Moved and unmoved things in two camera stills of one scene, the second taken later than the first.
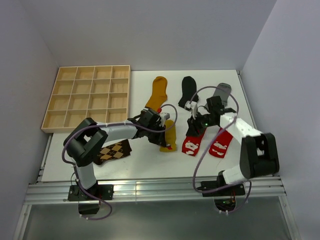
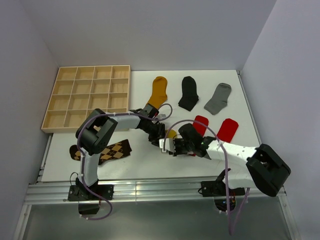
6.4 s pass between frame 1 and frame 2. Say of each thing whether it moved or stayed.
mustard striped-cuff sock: stayed
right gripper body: moved
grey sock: stayed
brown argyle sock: stayed
